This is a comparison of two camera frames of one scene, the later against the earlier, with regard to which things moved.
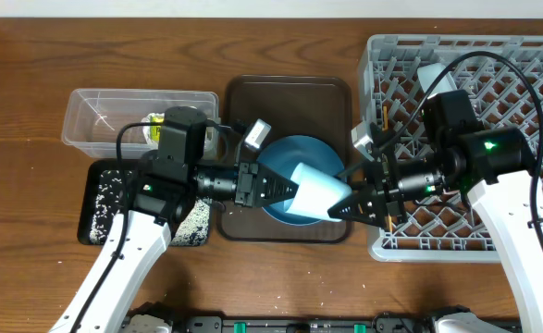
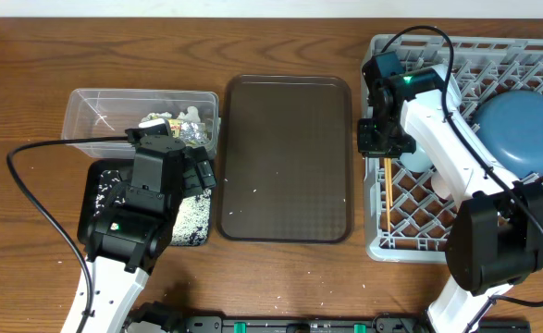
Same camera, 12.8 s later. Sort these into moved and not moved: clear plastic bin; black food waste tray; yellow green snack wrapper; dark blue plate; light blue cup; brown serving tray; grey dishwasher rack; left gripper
Moved: left gripper; dark blue plate; yellow green snack wrapper; light blue cup
Not moved: black food waste tray; brown serving tray; clear plastic bin; grey dishwasher rack
